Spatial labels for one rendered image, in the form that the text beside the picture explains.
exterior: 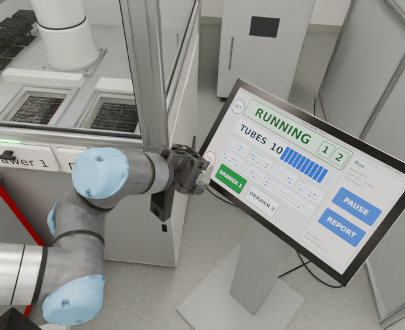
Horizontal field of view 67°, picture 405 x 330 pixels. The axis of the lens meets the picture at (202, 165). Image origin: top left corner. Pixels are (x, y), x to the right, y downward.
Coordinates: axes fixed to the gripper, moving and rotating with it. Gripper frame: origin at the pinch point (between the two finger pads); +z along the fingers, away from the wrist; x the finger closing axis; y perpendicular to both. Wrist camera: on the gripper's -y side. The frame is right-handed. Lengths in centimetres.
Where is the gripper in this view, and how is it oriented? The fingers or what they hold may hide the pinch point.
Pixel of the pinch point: (203, 181)
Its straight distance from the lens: 75.4
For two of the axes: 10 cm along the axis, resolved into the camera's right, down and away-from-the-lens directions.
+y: 4.6, -8.5, -2.5
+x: -7.2, -5.2, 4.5
